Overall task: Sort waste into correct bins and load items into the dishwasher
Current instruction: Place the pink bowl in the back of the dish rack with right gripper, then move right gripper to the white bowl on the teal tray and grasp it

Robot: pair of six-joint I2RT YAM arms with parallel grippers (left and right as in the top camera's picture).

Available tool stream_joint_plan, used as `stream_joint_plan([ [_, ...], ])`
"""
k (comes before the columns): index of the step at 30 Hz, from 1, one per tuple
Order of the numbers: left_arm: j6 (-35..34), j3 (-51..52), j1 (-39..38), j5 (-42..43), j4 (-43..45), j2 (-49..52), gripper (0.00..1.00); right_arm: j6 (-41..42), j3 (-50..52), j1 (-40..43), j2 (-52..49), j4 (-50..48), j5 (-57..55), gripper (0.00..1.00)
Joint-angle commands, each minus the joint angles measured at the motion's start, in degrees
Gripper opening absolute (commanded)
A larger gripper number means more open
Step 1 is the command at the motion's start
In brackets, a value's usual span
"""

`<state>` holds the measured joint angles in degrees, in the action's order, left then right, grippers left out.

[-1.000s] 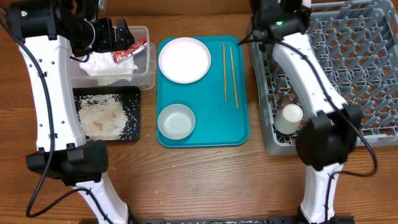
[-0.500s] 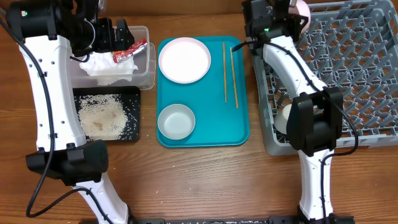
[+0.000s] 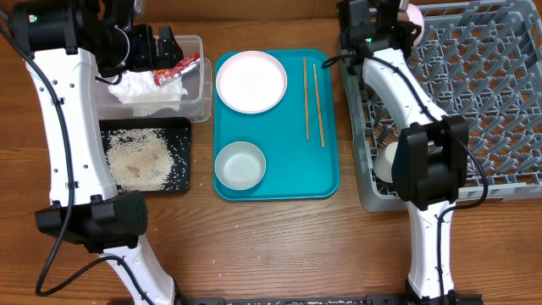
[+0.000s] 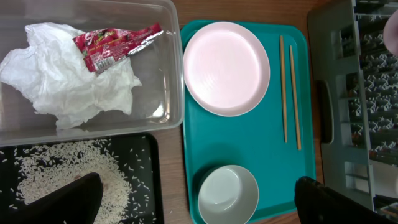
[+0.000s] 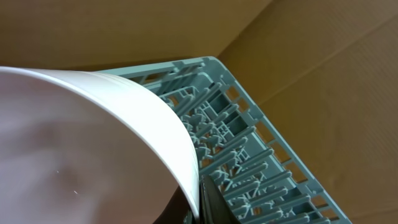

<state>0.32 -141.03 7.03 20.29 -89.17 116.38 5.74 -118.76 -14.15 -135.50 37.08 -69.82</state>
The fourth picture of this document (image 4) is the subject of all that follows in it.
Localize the pile of rice grains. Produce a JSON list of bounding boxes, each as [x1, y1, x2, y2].
[[0, 138, 156, 224]]

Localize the red snack wrapper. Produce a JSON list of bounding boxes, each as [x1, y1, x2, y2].
[[73, 23, 164, 73]]

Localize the teal serving tray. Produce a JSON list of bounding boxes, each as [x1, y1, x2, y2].
[[183, 22, 315, 223]]

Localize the wooden chopstick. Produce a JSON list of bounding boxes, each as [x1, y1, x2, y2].
[[289, 45, 302, 151], [279, 35, 288, 143]]

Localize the clear plastic bin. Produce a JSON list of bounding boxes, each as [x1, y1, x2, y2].
[[1, 1, 184, 146]]

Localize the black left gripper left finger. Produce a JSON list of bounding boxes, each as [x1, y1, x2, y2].
[[18, 172, 103, 224]]

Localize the pink bowl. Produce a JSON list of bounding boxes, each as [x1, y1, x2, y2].
[[383, 10, 398, 56]]

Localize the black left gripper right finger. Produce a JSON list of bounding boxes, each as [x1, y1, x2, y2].
[[294, 176, 394, 224]]

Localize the grey dishwasher rack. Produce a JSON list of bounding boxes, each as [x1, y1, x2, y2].
[[307, 0, 397, 222]]

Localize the black plastic tray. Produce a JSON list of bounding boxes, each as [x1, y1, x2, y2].
[[0, 133, 165, 224]]

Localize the grey small bowl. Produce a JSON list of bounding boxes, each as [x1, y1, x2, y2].
[[197, 165, 259, 224]]

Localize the pink round plate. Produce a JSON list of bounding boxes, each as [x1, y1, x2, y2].
[[183, 22, 271, 117]]

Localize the white napkin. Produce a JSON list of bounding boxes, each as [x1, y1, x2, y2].
[[1, 22, 141, 129]]

